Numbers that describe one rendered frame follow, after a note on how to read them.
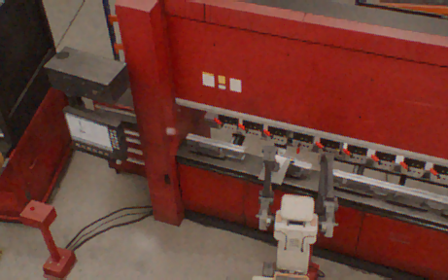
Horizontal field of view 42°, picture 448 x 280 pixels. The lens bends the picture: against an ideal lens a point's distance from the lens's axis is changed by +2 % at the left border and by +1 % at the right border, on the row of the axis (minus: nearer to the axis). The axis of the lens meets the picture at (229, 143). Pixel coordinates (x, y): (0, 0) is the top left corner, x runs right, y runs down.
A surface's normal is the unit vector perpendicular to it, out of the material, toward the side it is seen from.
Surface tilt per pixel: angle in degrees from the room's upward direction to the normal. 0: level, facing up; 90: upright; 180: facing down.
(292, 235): 82
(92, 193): 0
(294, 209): 47
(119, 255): 0
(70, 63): 0
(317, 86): 90
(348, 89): 90
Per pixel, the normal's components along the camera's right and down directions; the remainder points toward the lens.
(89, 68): -0.02, -0.70
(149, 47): -0.34, 0.67
